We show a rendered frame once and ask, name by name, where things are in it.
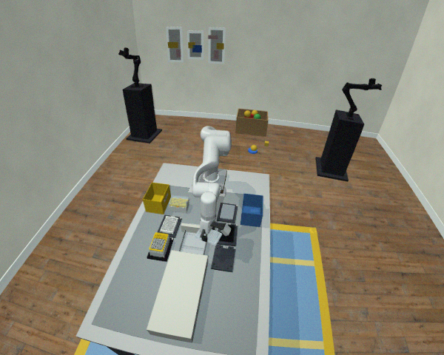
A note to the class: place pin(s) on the blue open bin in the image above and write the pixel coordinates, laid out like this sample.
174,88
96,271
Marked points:
251,204

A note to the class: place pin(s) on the yellow open-top bin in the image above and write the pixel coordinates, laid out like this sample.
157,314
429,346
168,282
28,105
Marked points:
156,192

